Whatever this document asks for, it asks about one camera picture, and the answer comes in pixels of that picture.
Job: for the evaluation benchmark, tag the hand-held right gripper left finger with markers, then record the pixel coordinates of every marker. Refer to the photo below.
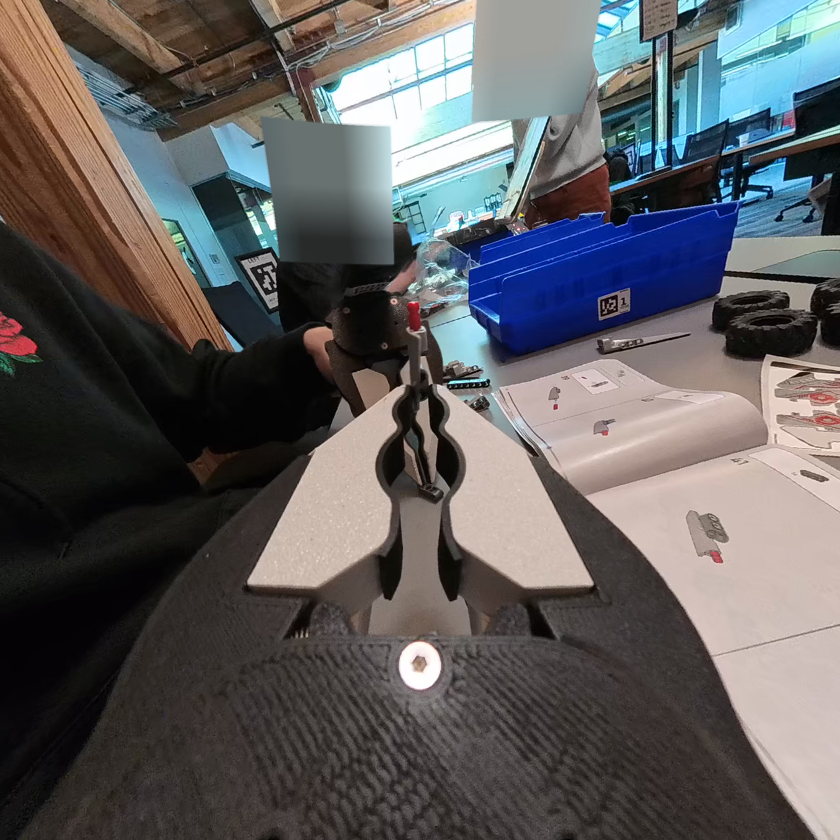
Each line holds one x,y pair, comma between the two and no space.
321,525

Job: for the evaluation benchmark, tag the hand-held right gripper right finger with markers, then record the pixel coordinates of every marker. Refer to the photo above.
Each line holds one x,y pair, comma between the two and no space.
518,525

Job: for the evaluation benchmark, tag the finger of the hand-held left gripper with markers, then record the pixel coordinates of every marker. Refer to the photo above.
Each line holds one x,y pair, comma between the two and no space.
420,459
374,390

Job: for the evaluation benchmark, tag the grey toy piece red tip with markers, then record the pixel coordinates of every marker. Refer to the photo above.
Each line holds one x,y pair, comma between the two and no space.
416,358

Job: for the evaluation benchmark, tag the person's left forearm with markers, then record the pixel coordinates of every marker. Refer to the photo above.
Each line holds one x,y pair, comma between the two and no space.
262,394

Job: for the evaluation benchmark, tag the person's left hand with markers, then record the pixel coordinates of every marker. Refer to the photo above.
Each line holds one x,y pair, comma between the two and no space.
320,348

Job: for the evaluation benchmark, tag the small black toy pieces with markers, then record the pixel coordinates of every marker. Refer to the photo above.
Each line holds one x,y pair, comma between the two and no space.
469,387

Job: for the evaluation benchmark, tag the clear plastic bags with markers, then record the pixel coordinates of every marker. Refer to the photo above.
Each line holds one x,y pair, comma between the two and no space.
446,269

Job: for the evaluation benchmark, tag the black tag sign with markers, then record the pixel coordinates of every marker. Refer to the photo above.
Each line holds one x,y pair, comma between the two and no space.
259,279

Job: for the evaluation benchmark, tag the open instruction booklet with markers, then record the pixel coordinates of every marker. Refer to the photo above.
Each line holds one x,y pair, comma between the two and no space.
722,525

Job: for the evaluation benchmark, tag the grey toy blade piece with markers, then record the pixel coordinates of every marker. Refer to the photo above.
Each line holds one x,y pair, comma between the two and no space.
636,341

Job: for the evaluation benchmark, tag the white slanted board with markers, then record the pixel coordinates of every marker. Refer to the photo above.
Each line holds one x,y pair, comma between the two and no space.
525,170

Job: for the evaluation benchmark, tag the large blue plastic bin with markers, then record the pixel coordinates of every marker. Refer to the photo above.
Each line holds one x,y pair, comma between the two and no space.
590,275

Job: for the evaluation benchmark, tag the toy sticker sheet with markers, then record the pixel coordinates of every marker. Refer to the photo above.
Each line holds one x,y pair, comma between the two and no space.
807,407

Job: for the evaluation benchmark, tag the black toy tire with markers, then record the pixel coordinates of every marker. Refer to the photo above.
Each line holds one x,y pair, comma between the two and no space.
832,330
751,308
828,296
774,334

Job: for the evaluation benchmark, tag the black office chair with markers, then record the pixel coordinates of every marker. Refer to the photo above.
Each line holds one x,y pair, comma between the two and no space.
748,151

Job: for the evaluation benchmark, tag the wooden post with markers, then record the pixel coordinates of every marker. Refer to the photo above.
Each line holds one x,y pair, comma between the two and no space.
79,164

